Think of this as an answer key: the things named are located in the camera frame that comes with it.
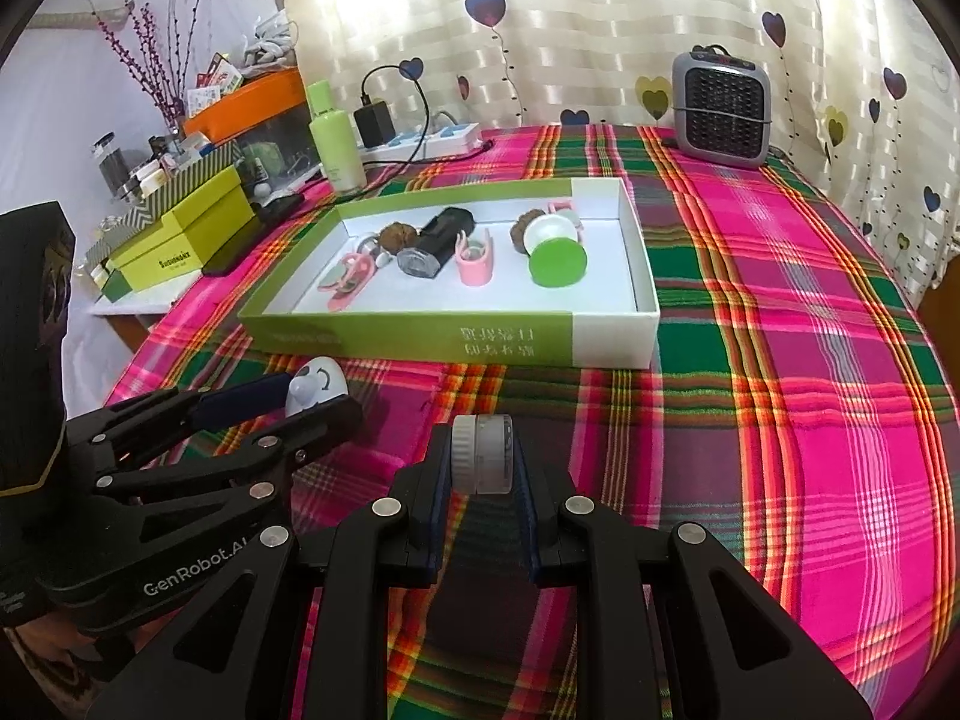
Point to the white crumpled bag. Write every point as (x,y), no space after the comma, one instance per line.
(274,41)

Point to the pile of printed cards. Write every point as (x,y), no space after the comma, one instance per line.
(214,86)

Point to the green lotion bottle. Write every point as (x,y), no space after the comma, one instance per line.
(337,142)

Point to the green white cardboard box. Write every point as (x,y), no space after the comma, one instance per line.
(465,334)

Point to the striped grey box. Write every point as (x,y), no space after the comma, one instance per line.
(187,180)

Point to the clear storage bin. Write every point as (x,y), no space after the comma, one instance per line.
(281,142)

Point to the grey mushroom-shaped knob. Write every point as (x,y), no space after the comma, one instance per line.
(370,249)

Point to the white ribbed jar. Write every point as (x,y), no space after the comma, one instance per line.
(481,454)

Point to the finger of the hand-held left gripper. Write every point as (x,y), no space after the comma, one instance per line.
(322,427)
(240,399)

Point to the purple dried branch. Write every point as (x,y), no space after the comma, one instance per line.
(154,52)

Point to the patterned clothing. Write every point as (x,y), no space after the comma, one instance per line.
(41,660)

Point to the lime green gift box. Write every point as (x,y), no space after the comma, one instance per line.
(187,240)

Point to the black smartphone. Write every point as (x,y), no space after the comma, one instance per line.
(255,236)

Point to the small grey heater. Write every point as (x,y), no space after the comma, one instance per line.
(720,109)

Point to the black charger plug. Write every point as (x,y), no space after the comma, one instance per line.
(373,122)

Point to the white green round container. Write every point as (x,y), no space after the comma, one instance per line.
(556,262)

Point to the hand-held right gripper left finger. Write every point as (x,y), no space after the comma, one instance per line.
(439,540)

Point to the black pocket microscope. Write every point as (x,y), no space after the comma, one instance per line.
(439,240)

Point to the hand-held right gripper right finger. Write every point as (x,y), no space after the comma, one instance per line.
(531,540)

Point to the heart print curtain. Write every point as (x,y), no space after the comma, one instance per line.
(600,15)

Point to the dark green small box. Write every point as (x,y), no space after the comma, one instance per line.
(112,286)

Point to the brown walnut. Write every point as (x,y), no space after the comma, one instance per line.
(525,229)
(397,236)

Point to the dark glass jar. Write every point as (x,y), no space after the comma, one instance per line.
(114,165)

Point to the pink green plaid blanket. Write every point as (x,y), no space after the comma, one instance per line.
(787,390)

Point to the white power strip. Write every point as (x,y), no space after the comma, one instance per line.
(442,139)

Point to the orange plastic tray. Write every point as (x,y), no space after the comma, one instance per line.
(255,101)

